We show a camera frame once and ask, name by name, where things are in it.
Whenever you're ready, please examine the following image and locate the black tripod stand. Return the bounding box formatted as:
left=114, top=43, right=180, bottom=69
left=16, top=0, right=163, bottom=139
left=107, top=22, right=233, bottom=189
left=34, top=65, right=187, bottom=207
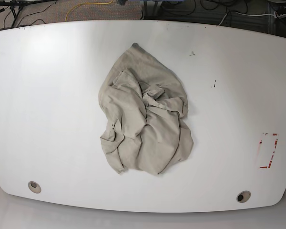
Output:
left=0, top=0, right=44, bottom=29

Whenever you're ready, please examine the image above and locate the white power strip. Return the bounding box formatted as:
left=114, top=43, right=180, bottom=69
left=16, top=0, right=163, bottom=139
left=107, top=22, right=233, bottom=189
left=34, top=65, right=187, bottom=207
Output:
left=274, top=7, right=286, bottom=19

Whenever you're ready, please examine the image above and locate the red tape rectangle marking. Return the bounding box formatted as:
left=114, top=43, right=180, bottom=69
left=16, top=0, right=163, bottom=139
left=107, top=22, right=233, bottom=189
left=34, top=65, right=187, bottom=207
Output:
left=257, top=133, right=278, bottom=169

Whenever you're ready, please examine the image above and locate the left table cable grommet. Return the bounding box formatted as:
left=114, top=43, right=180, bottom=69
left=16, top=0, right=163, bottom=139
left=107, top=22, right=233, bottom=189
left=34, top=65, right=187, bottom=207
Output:
left=28, top=181, right=41, bottom=194

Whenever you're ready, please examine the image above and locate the yellow cable on floor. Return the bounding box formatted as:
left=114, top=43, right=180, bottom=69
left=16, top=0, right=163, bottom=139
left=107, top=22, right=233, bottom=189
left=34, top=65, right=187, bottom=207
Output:
left=65, top=0, right=114, bottom=22

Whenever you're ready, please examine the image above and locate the beige T-shirt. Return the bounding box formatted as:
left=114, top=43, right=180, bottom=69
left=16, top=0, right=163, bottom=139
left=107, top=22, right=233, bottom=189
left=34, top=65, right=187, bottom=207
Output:
left=98, top=43, right=194, bottom=175

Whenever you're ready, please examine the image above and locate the right table cable grommet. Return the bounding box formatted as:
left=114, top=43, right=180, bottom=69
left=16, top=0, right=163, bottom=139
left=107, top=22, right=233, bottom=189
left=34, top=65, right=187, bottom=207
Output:
left=236, top=190, right=251, bottom=203

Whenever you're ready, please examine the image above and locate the table cable grommet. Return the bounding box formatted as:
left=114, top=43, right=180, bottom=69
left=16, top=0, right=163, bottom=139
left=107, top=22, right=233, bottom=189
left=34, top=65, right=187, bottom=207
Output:
left=28, top=181, right=41, bottom=194
left=236, top=190, right=251, bottom=203

